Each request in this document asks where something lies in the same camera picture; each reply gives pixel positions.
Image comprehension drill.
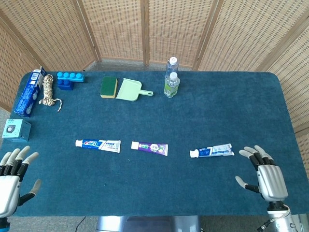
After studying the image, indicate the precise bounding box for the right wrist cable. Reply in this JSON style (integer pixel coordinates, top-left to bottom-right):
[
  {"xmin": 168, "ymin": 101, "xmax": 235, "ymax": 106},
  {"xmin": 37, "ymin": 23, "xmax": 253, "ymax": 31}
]
[{"xmin": 257, "ymin": 206, "xmax": 294, "ymax": 232}]

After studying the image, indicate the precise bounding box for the light blue building block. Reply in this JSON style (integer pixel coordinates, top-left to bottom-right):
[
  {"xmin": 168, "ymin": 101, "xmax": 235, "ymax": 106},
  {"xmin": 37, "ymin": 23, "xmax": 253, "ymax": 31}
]
[{"xmin": 56, "ymin": 72, "xmax": 85, "ymax": 83}]

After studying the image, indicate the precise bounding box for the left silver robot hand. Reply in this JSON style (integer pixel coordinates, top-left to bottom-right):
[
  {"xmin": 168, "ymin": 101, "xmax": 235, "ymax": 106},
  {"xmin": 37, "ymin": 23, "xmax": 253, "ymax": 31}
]
[{"xmin": 0, "ymin": 145, "xmax": 42, "ymax": 219}]

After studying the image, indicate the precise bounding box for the small teal box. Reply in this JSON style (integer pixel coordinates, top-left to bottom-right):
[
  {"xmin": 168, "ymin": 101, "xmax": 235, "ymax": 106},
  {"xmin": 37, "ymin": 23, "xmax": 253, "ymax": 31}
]
[{"xmin": 1, "ymin": 118, "xmax": 32, "ymax": 143}]

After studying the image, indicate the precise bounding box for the long blue carton box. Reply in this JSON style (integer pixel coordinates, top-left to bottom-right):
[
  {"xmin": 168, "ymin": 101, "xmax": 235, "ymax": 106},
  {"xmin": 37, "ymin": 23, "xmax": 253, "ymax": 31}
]
[{"xmin": 14, "ymin": 66, "xmax": 47, "ymax": 118}]

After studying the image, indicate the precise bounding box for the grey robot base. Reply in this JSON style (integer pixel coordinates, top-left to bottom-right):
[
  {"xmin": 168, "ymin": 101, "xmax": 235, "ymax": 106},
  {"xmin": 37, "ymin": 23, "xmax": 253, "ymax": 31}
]
[{"xmin": 96, "ymin": 215, "xmax": 201, "ymax": 232}]

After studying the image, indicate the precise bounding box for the black floor cable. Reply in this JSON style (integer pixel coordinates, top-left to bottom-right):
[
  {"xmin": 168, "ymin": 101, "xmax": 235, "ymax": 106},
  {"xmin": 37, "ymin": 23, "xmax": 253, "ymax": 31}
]
[{"xmin": 75, "ymin": 216, "xmax": 87, "ymax": 232}]

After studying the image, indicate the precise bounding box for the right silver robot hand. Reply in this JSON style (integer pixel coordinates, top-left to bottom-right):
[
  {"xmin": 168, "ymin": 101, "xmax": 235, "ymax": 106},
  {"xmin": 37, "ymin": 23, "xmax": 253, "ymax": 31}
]
[{"xmin": 235, "ymin": 145, "xmax": 289, "ymax": 203}]

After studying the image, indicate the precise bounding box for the blue table mat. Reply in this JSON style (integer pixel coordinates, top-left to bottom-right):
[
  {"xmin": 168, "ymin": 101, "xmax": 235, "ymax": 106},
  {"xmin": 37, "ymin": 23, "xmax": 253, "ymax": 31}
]
[{"xmin": 0, "ymin": 71, "xmax": 309, "ymax": 217}]

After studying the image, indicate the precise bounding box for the purple toothpaste tube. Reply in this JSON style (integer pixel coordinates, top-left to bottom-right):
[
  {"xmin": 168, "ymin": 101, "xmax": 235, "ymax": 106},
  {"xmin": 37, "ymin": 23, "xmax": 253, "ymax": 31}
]
[{"xmin": 131, "ymin": 141, "xmax": 169, "ymax": 157}]

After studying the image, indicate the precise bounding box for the green label water bottle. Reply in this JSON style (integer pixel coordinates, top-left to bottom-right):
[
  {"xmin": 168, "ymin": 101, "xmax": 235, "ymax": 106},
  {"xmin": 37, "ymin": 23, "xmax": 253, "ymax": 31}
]
[{"xmin": 163, "ymin": 72, "xmax": 181, "ymax": 99}]

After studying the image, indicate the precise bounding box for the Crest toothpaste tube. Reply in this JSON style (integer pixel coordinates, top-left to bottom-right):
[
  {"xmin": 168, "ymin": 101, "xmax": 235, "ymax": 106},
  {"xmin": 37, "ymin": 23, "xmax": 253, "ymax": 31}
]
[{"xmin": 75, "ymin": 139, "xmax": 122, "ymax": 154}]

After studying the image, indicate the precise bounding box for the blue white toothpaste tube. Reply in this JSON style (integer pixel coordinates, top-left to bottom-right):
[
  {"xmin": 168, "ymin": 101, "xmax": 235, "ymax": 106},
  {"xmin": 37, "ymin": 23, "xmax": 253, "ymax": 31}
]
[{"xmin": 189, "ymin": 143, "xmax": 235, "ymax": 159}]

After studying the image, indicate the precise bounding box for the dark blue building block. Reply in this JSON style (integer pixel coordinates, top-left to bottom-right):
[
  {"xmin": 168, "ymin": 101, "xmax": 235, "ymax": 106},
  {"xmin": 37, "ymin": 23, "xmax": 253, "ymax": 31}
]
[{"xmin": 57, "ymin": 81, "xmax": 75, "ymax": 91}]

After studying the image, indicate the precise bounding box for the light green dustpan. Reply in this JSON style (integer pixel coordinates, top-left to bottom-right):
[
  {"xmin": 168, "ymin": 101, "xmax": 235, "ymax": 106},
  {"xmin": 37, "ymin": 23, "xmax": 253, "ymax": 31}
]
[{"xmin": 115, "ymin": 77, "xmax": 154, "ymax": 102}]

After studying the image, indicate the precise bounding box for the beige rope bundle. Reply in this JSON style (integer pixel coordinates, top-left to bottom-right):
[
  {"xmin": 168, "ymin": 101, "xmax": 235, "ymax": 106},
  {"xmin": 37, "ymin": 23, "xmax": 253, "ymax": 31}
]
[{"xmin": 38, "ymin": 74, "xmax": 63, "ymax": 113}]

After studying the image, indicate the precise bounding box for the green yellow sponge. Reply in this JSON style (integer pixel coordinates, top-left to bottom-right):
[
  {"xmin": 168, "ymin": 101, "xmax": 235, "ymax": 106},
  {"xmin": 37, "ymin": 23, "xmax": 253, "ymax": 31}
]
[{"xmin": 100, "ymin": 76, "xmax": 119, "ymax": 99}]

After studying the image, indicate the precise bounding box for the clear water bottle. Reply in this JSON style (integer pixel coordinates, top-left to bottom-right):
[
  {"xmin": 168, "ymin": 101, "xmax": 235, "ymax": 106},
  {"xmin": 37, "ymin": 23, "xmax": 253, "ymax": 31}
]
[{"xmin": 166, "ymin": 57, "xmax": 180, "ymax": 78}]

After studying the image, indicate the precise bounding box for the wicker folding screen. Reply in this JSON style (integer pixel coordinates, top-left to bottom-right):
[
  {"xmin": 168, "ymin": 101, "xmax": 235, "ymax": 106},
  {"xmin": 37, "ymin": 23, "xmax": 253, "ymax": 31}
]
[{"xmin": 0, "ymin": 0, "xmax": 309, "ymax": 179}]

